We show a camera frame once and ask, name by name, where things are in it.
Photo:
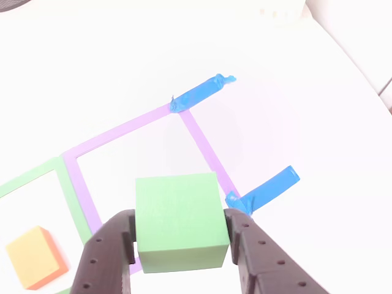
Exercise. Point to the purple square frame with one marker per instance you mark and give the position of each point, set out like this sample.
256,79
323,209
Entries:
202,141

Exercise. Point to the green square frame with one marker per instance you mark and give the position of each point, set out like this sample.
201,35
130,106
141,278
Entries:
73,199

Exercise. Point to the white ribbed appliance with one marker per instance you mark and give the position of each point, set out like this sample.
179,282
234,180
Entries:
275,9

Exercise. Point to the orange square block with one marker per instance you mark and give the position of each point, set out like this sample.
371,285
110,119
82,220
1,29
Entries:
33,260

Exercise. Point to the blue tape strip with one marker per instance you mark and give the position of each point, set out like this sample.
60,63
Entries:
199,92
266,190

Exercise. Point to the green cube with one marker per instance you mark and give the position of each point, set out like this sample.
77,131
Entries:
180,214

